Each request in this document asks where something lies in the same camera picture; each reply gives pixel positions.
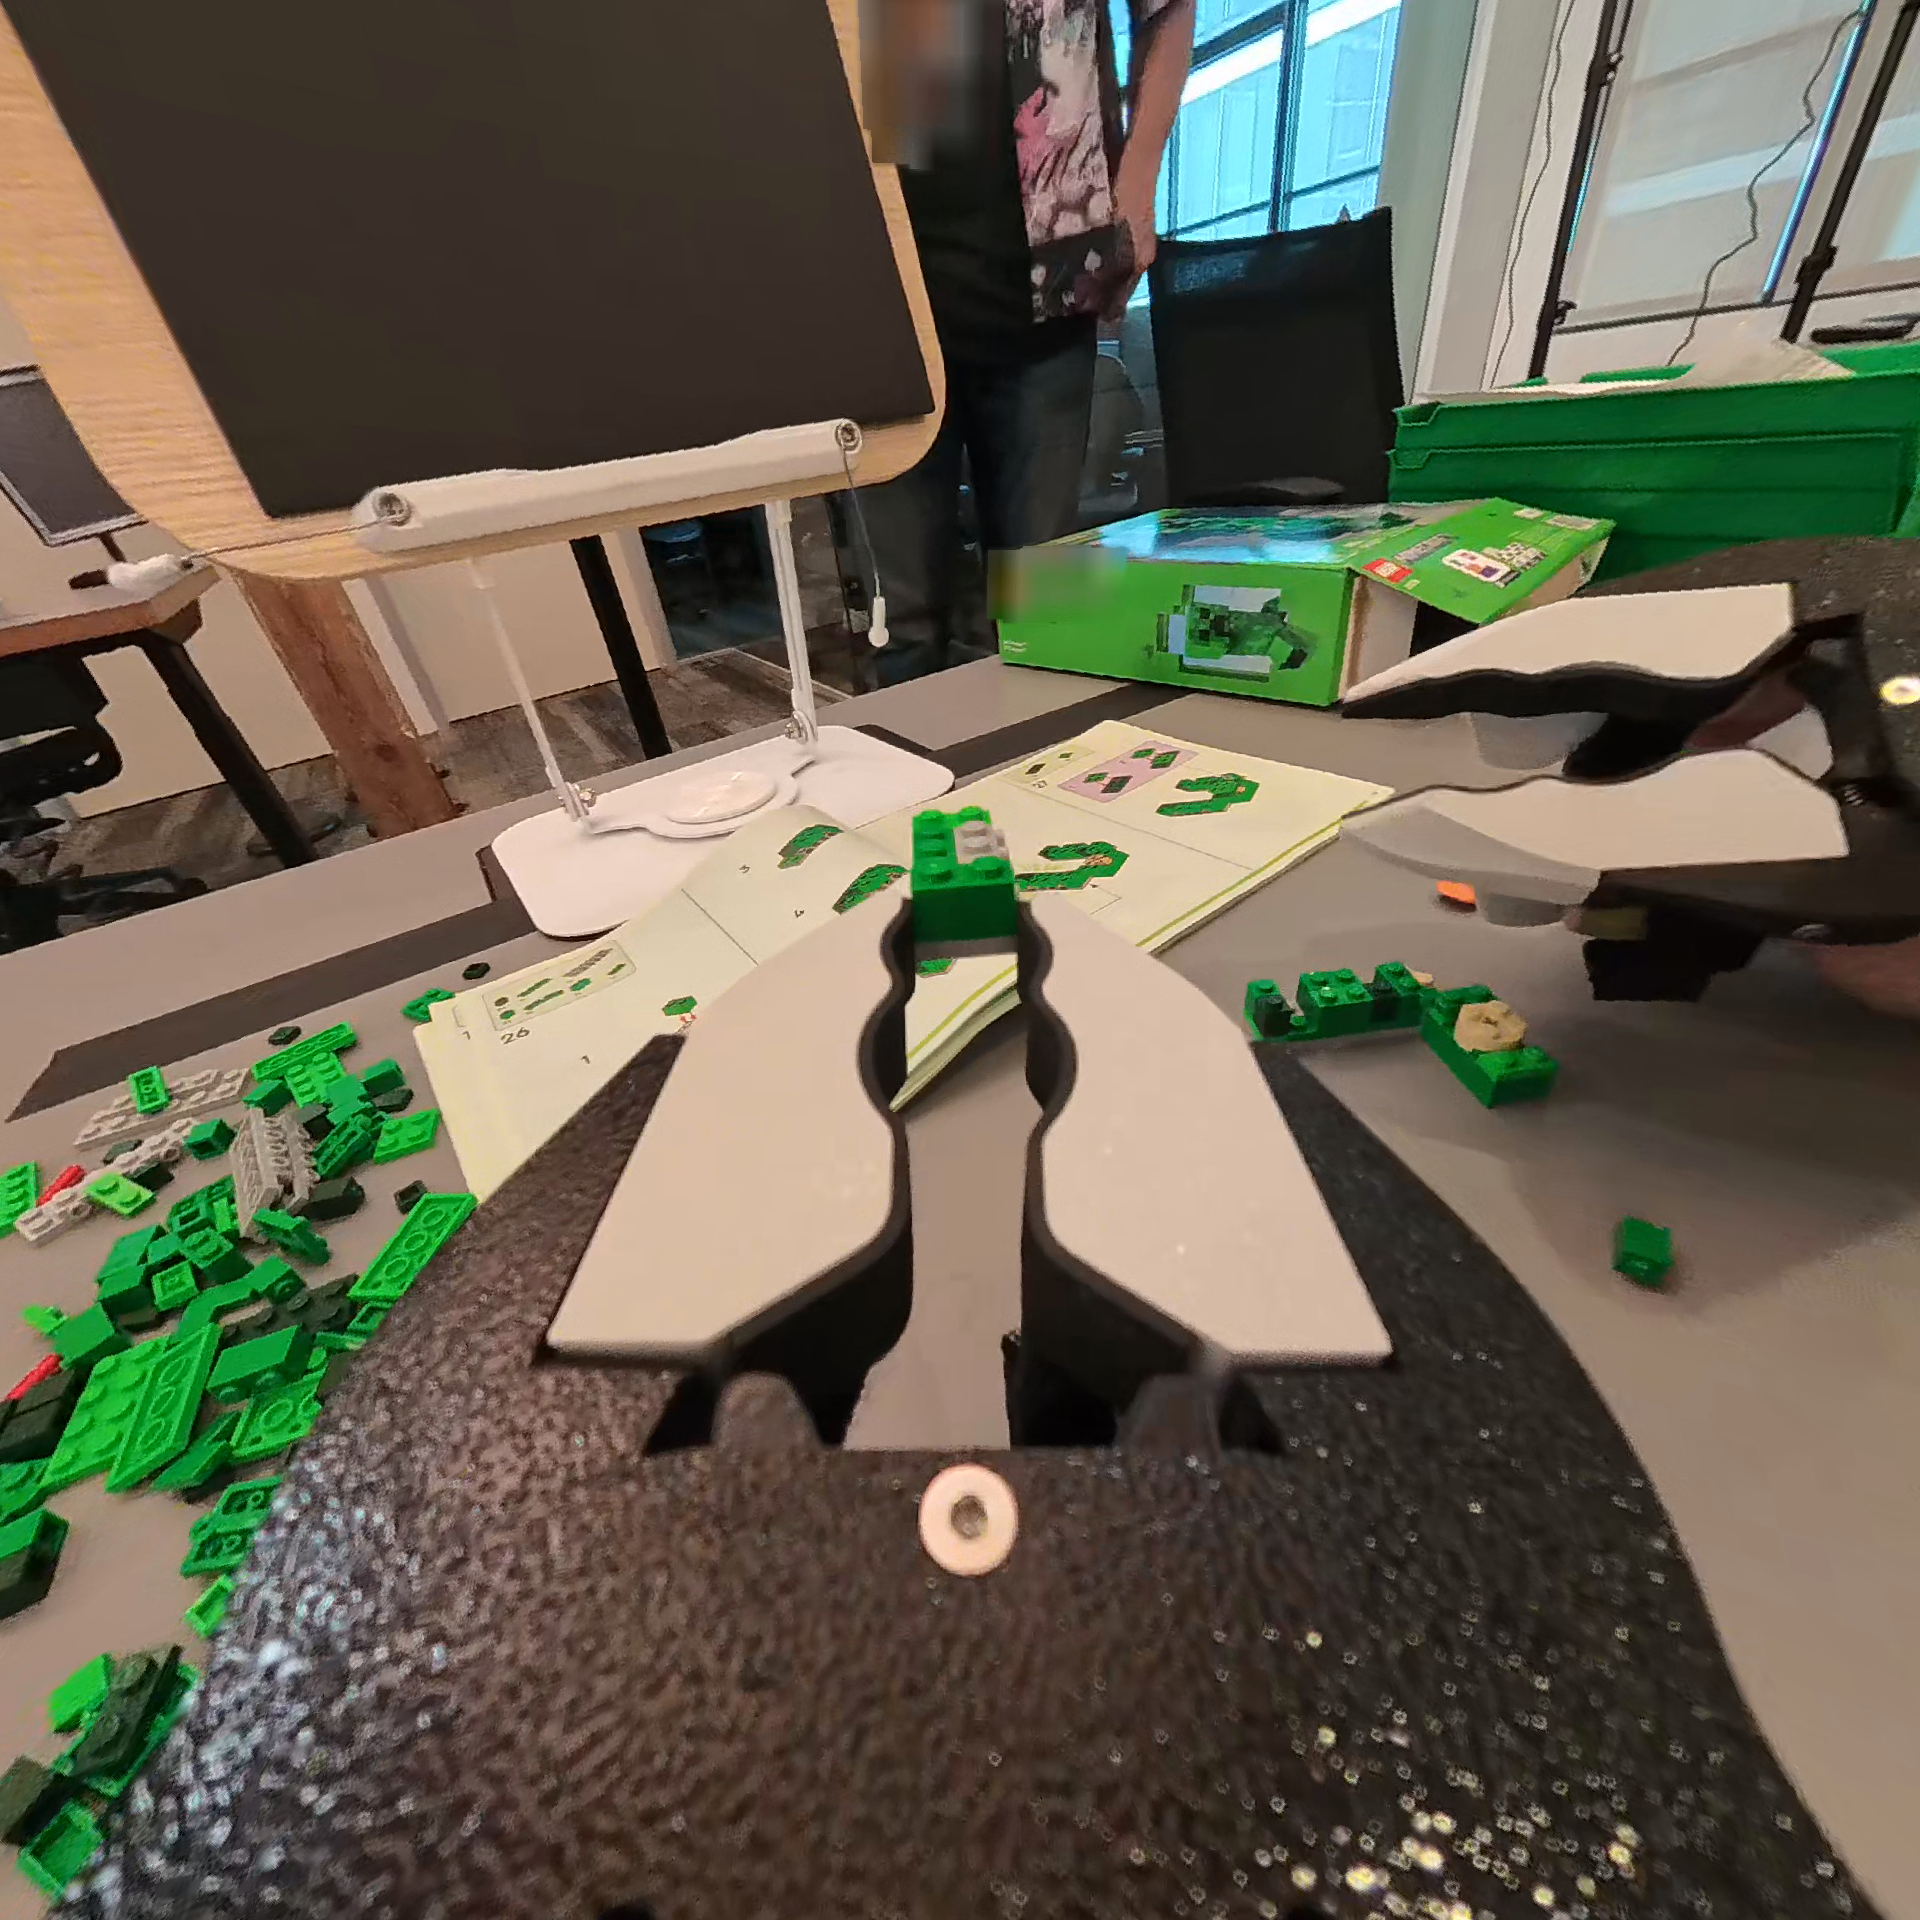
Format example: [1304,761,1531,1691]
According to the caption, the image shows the green cardboard box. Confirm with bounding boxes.
[990,500,1618,709]

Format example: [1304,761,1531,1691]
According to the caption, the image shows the wood-framed black board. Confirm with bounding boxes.
[0,0,946,587]

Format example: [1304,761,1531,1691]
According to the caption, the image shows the brick instruction booklet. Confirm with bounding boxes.
[412,721,1396,1202]

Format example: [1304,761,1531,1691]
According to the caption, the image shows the wooden post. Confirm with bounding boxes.
[233,568,460,842]

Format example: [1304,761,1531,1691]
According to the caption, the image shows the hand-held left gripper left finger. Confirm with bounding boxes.
[543,891,918,1379]

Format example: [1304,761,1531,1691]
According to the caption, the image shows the black office chair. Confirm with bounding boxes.
[0,651,203,955]

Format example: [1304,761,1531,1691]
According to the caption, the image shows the green grey brick assembly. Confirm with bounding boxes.
[910,807,1023,950]

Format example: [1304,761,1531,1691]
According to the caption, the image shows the person's right hand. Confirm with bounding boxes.
[1568,900,1920,1025]

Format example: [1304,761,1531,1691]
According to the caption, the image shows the pile of green bricks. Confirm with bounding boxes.
[0,982,484,1898]

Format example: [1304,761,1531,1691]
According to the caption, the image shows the wooden side table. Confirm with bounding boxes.
[0,562,325,871]

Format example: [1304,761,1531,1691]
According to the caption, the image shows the grey desk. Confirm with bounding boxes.
[0,636,1920,1920]

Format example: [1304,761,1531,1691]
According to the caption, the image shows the green stacked storage crates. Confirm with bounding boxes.
[1388,341,1920,592]

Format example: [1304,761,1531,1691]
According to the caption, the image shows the black mesh chair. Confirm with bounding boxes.
[1148,207,1408,513]

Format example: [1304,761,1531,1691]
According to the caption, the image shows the white board stand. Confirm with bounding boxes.
[473,501,958,939]

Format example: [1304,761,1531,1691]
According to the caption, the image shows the dark monitor screen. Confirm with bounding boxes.
[0,367,147,550]

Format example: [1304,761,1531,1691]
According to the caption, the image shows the white tethered peg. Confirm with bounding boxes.
[840,433,898,651]
[68,501,394,596]

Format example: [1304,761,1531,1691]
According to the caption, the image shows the green tan brick assembly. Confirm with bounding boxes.
[1242,958,1564,1112]

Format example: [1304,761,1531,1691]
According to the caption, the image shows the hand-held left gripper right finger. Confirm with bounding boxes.
[1019,894,1396,1379]

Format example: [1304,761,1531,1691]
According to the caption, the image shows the black tripod stand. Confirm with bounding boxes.
[1527,0,1643,383]
[1776,0,1920,350]

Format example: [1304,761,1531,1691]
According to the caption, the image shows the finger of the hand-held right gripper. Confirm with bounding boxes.
[1340,578,1801,724]
[1340,747,1855,925]

